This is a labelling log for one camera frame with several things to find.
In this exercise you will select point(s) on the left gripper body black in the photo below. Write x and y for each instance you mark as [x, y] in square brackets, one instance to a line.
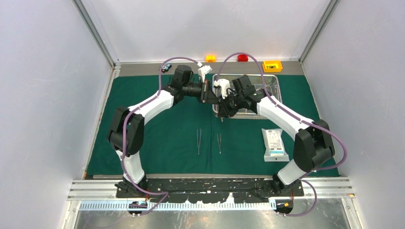
[204, 87]

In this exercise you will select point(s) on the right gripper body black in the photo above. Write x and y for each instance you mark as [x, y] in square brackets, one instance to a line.
[231, 104]

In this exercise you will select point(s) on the thin steel tweezers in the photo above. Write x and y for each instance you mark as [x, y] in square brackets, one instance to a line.
[219, 141]

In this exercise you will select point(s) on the long steel forceps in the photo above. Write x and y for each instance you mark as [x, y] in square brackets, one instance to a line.
[199, 134]

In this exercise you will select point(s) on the metal mesh tray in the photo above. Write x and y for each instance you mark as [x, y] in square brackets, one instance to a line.
[269, 85]

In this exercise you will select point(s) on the green surgical cloth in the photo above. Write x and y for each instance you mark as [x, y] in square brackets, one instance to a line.
[170, 141]

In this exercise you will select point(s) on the white paper packet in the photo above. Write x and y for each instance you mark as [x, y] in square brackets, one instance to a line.
[275, 150]

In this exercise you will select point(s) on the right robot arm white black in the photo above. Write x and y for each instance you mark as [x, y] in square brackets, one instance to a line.
[312, 140]

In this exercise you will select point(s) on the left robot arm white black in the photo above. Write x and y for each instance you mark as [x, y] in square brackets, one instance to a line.
[126, 134]

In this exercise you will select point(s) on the orange toy brick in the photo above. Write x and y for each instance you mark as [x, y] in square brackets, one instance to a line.
[210, 58]

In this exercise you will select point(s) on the red toy brick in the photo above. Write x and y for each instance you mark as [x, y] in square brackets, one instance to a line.
[242, 58]

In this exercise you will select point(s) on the small blue black toy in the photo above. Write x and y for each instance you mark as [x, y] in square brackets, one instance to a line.
[165, 67]

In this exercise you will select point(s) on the yellow toy block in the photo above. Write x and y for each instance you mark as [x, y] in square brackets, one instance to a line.
[272, 66]

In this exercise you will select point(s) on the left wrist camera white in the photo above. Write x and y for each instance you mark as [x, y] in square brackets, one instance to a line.
[203, 71]

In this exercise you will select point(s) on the aluminium frame rail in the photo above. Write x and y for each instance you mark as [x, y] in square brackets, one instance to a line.
[325, 187]

